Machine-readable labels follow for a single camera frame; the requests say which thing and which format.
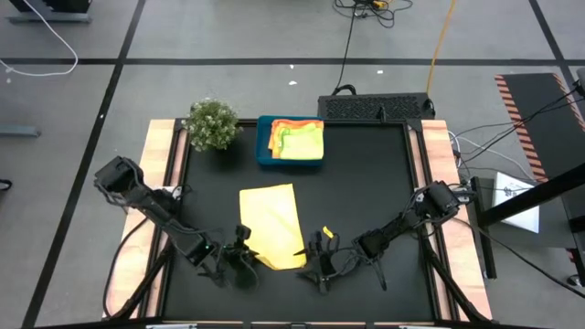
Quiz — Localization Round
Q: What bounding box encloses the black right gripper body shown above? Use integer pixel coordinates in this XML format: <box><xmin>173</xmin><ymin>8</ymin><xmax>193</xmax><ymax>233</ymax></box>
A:
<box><xmin>306</xmin><ymin>230</ymin><xmax>351</xmax><ymax>296</ymax></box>

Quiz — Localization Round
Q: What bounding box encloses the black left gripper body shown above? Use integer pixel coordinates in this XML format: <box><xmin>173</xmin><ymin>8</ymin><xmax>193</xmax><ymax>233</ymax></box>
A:
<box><xmin>212</xmin><ymin>223</ymin><xmax>261</xmax><ymax>290</ymax></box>

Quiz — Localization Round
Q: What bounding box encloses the yellow microfiber towel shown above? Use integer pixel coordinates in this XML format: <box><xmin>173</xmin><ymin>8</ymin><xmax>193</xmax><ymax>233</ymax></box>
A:
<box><xmin>239</xmin><ymin>183</ymin><xmax>308</xmax><ymax>271</ymax></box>

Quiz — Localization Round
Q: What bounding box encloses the green microfiber towel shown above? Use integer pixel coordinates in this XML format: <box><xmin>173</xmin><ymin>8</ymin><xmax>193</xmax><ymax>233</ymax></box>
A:
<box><xmin>278</xmin><ymin>126</ymin><xmax>325</xmax><ymax>161</ymax></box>

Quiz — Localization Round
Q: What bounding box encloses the orange microfiber towel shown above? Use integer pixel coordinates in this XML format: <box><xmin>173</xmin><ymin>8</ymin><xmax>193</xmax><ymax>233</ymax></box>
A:
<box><xmin>270</xmin><ymin>118</ymin><xmax>324</xmax><ymax>133</ymax></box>
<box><xmin>268</xmin><ymin>122</ymin><xmax>321</xmax><ymax>159</ymax></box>

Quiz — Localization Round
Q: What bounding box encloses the black diagonal brace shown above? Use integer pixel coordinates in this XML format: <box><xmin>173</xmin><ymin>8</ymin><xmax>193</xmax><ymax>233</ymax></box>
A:
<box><xmin>109</xmin><ymin>223</ymin><xmax>180</xmax><ymax>321</ymax></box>
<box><xmin>418</xmin><ymin>223</ymin><xmax>493</xmax><ymax>324</ymax></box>

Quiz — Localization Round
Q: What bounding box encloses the blue plastic bin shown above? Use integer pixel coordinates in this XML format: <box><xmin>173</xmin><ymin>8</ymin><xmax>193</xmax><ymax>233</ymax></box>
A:
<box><xmin>254</xmin><ymin>114</ymin><xmax>326</xmax><ymax>168</ymax></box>

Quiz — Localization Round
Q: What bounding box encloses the small potted green plant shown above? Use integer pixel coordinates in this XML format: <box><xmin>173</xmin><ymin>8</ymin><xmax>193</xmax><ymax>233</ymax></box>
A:
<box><xmin>181</xmin><ymin>98</ymin><xmax>243</xmax><ymax>153</ymax></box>

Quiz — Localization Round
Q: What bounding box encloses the black computer case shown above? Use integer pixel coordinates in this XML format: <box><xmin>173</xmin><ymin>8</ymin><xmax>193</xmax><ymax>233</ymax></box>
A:
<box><xmin>317</xmin><ymin>84</ymin><xmax>436</xmax><ymax>122</ymax></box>

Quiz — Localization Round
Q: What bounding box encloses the white paper sheet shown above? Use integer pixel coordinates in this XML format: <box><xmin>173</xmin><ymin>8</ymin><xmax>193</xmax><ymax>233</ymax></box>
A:
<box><xmin>492</xmin><ymin>171</ymin><xmax>541</xmax><ymax>234</ymax></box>

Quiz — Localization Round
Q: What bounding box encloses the black metal beam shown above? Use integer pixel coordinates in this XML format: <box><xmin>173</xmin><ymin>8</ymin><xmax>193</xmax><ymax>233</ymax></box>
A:
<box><xmin>479</xmin><ymin>163</ymin><xmax>585</xmax><ymax>228</ymax></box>

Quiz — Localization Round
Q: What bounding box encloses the grey furniture foot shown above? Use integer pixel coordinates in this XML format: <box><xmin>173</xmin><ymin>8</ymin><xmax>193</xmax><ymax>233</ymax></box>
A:
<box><xmin>0</xmin><ymin>122</ymin><xmax>42</xmax><ymax>138</ymax></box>

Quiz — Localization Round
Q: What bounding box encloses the black mat with striped edges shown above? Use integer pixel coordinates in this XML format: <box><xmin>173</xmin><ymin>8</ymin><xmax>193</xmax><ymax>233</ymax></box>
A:
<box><xmin>495</xmin><ymin>72</ymin><xmax>585</xmax><ymax>184</ymax></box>

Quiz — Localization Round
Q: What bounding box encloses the grey furniture base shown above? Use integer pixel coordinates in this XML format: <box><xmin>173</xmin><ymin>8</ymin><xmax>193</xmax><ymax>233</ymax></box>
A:
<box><xmin>7</xmin><ymin>0</ymin><xmax>92</xmax><ymax>25</ymax></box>

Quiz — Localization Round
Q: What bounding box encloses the black aluminium table frame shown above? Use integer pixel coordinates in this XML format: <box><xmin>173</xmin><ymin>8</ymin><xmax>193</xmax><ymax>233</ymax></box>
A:
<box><xmin>162</xmin><ymin>117</ymin><xmax>444</xmax><ymax>324</ymax></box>

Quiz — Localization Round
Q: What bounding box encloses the black stand post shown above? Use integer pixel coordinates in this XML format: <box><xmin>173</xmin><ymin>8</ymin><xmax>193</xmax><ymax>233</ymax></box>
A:
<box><xmin>470</xmin><ymin>175</ymin><xmax>499</xmax><ymax>280</ymax></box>

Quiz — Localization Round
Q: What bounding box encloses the black power cable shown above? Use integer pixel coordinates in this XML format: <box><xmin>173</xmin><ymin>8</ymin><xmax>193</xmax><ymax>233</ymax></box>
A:
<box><xmin>335</xmin><ymin>4</ymin><xmax>357</xmax><ymax>92</ymax></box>

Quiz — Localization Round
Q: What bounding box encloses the yellow cable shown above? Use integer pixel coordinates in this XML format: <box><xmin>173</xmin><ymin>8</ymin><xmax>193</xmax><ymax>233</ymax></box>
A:
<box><xmin>425</xmin><ymin>0</ymin><xmax>458</xmax><ymax>95</ymax></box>

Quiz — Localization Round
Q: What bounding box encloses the tangled black cable bundle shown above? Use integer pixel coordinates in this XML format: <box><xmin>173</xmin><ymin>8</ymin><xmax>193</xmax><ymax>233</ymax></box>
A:
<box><xmin>333</xmin><ymin>0</ymin><xmax>415</xmax><ymax>29</ymax></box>

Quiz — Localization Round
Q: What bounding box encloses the white floor cable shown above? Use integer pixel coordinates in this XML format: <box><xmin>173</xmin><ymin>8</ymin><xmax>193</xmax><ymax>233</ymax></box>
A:
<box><xmin>0</xmin><ymin>0</ymin><xmax>80</xmax><ymax>78</ymax></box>

